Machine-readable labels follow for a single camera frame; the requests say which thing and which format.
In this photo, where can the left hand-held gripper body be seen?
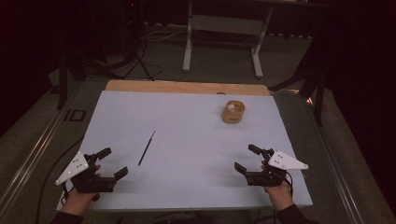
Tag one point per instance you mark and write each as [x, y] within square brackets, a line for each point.
[90, 183]

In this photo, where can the white table sheet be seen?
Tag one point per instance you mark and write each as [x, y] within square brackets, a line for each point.
[186, 155]

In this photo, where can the person's right hand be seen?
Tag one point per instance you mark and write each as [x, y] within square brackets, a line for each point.
[281, 196]

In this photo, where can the white metal desk frame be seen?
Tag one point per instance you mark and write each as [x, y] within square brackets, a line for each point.
[188, 46]

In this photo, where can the thin black pen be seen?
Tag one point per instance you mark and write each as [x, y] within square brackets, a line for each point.
[146, 148]

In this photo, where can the wooden board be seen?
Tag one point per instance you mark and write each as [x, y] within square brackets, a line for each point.
[174, 86]

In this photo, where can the person's left hand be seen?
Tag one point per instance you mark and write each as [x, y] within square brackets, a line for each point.
[77, 202]

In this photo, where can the black angled stand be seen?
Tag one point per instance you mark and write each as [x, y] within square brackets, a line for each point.
[319, 93]

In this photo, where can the small white object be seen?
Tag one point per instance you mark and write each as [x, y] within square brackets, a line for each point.
[231, 108]

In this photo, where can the aluminium rail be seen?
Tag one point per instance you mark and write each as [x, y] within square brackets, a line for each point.
[339, 174]
[28, 161]

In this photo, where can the round wooden holder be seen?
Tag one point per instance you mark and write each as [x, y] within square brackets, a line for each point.
[232, 117]

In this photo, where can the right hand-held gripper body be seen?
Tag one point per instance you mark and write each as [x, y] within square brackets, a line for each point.
[267, 179]

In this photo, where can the black rectangular floor frame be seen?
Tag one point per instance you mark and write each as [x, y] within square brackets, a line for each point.
[74, 115]

